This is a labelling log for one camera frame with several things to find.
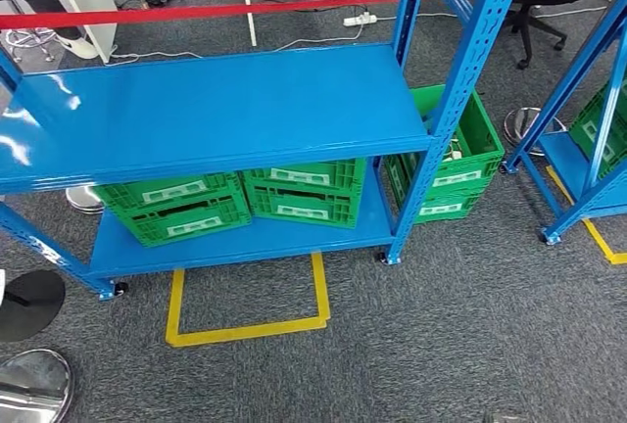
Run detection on blue metal shelf rack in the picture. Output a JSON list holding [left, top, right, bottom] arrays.
[[0, 0, 535, 303], [499, 0, 627, 248]]

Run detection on green plastic crate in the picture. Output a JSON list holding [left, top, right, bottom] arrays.
[[383, 84, 505, 226], [242, 158, 367, 231], [91, 171, 253, 249], [569, 79, 627, 181]]

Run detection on white power strip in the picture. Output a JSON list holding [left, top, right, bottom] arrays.
[[341, 12, 378, 28]]

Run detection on chrome stool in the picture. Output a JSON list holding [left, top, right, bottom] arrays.
[[0, 25, 58, 65]]

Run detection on white floor cable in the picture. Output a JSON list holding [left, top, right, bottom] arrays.
[[103, 21, 366, 66]]

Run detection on white charger with cable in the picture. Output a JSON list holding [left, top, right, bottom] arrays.
[[442, 136, 465, 164]]

